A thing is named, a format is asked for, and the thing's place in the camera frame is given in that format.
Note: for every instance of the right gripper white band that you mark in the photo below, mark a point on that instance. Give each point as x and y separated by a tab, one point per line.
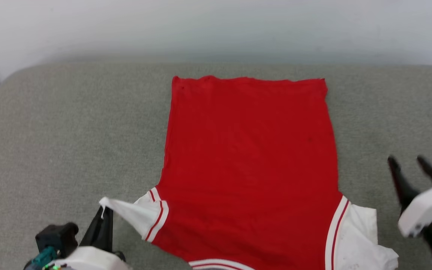
429	206

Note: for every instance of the red shirt with white sleeves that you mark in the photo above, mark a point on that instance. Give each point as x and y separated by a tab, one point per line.
249	168

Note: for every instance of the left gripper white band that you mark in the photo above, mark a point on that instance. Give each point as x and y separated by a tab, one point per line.
88	260

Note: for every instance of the left black wrist camera box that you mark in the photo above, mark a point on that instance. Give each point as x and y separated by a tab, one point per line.
56	236

